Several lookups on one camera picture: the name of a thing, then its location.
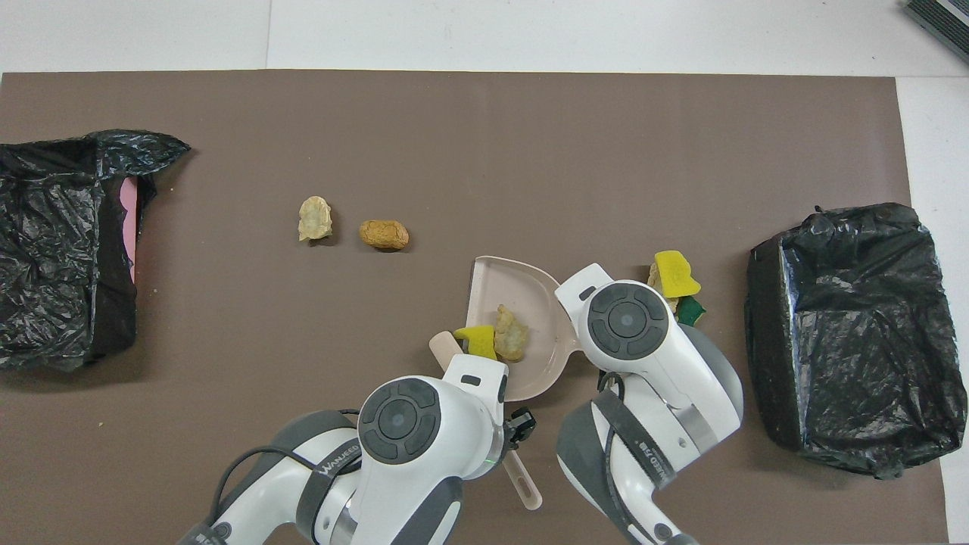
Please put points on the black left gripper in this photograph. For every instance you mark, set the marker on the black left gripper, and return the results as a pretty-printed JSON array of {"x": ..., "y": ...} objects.
[{"x": 518, "y": 425}]

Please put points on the beige hand brush black bristles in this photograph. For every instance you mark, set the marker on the beige hand brush black bristles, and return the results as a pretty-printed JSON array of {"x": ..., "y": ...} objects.
[{"x": 526, "y": 484}]

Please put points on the pale jagged sponge chunk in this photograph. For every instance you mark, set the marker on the pale jagged sponge chunk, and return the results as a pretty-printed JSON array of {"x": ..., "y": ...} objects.
[{"x": 511, "y": 337}]

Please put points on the yellow sponge piece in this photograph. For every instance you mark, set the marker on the yellow sponge piece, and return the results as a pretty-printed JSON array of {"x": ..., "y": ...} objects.
[
  {"x": 477, "y": 341},
  {"x": 675, "y": 274}
]

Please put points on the beige plastic dustpan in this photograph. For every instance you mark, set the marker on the beige plastic dustpan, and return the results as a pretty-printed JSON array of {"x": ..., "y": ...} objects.
[{"x": 515, "y": 284}]

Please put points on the pale beige sponge chunk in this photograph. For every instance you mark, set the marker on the pale beige sponge chunk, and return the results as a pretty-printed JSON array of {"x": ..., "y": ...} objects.
[{"x": 655, "y": 276}]

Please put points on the green and yellow sponge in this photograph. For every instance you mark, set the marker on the green and yellow sponge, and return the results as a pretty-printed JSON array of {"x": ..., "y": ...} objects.
[{"x": 690, "y": 310}]

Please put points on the brown sponge chunk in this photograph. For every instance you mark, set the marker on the brown sponge chunk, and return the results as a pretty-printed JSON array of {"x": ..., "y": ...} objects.
[{"x": 382, "y": 235}]

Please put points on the pale rounded sponge chunk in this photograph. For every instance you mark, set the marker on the pale rounded sponge chunk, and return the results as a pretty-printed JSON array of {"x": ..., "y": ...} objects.
[{"x": 315, "y": 219}]

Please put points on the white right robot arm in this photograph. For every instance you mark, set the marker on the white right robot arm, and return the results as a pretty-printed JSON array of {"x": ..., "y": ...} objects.
[{"x": 658, "y": 356}]

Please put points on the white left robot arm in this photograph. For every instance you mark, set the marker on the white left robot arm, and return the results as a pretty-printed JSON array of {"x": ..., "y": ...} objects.
[{"x": 424, "y": 454}]

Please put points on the black bag lined bin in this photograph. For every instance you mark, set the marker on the black bag lined bin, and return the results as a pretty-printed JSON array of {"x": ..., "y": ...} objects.
[{"x": 848, "y": 341}]

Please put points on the pink plastic bin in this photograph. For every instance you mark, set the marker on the pink plastic bin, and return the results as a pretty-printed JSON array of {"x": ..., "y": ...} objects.
[{"x": 129, "y": 219}]

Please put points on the black bag over pink bin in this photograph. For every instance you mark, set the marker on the black bag over pink bin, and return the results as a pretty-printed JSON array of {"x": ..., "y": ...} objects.
[{"x": 53, "y": 303}]

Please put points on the brown table mat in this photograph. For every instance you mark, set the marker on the brown table mat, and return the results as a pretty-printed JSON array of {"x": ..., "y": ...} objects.
[{"x": 484, "y": 113}]

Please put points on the grey ribbed device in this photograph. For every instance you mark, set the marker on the grey ribbed device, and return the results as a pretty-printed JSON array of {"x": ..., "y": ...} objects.
[{"x": 942, "y": 19}]

